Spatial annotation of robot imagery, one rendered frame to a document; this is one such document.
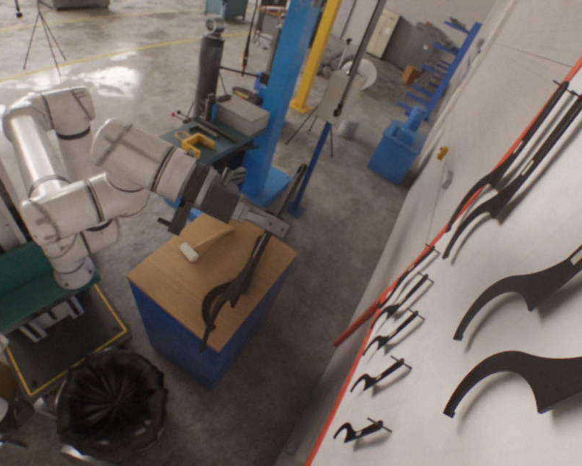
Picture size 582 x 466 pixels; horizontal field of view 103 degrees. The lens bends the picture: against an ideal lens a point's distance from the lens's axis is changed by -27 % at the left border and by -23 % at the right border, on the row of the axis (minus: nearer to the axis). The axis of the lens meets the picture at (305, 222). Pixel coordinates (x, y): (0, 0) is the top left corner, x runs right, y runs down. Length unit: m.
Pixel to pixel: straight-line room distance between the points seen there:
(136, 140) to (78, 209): 0.17
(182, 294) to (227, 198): 1.04
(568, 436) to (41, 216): 0.84
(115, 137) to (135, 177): 0.07
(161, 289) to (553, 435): 1.41
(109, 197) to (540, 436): 0.79
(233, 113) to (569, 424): 2.24
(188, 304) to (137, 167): 1.01
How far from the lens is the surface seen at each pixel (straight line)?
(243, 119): 2.21
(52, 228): 0.59
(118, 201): 0.60
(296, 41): 2.35
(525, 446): 0.56
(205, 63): 2.94
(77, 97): 1.11
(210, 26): 2.97
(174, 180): 0.49
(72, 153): 1.18
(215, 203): 0.46
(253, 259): 0.55
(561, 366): 0.51
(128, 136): 0.51
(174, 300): 1.45
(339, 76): 2.42
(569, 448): 0.52
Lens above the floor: 2.23
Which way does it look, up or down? 44 degrees down
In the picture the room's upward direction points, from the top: 24 degrees clockwise
